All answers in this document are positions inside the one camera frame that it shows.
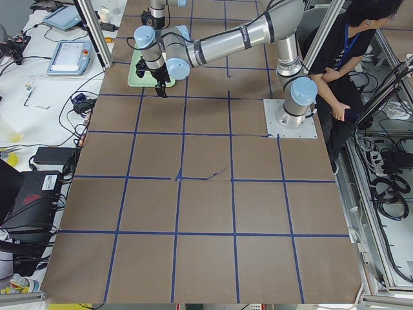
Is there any teach pendant near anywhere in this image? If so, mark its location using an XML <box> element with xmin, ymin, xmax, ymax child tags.
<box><xmin>46</xmin><ymin>41</ymin><xmax>92</xmax><ymax>76</ymax></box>

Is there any person in black shirt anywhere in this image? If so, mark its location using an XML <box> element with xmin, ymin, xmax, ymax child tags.
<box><xmin>308</xmin><ymin>0</ymin><xmax>402</xmax><ymax>174</ymax></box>

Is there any light green tray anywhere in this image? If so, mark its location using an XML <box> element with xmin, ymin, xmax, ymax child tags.
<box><xmin>128</xmin><ymin>50</ymin><xmax>176</xmax><ymax>88</ymax></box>

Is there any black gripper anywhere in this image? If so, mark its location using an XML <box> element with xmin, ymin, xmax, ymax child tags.
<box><xmin>140</xmin><ymin>9</ymin><xmax>152</xmax><ymax>26</ymax></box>
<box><xmin>136</xmin><ymin>57</ymin><xmax>171</xmax><ymax>98</ymax></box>

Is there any teach pendant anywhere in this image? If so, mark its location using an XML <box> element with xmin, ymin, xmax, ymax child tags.
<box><xmin>43</xmin><ymin>6</ymin><xmax>81</xmax><ymax>30</ymax></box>
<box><xmin>46</xmin><ymin>41</ymin><xmax>92</xmax><ymax>76</ymax></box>

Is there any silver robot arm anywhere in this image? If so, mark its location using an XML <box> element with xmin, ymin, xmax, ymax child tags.
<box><xmin>134</xmin><ymin>1</ymin><xmax>317</xmax><ymax>130</ymax></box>
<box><xmin>140</xmin><ymin>0</ymin><xmax>188</xmax><ymax>30</ymax></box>

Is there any black power adapter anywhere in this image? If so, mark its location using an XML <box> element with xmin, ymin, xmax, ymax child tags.
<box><xmin>33</xmin><ymin>147</ymin><xmax>75</xmax><ymax>165</ymax></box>

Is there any aluminium frame post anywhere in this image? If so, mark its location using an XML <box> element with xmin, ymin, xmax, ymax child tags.
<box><xmin>73</xmin><ymin>0</ymin><xmax>113</xmax><ymax>68</ymax></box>

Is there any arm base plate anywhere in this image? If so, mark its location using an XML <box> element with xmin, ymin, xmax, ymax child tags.
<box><xmin>263</xmin><ymin>99</ymin><xmax>317</xmax><ymax>139</ymax></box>

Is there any teach pendant far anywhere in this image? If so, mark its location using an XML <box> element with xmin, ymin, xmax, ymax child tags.
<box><xmin>43</xmin><ymin>6</ymin><xmax>81</xmax><ymax>30</ymax></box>

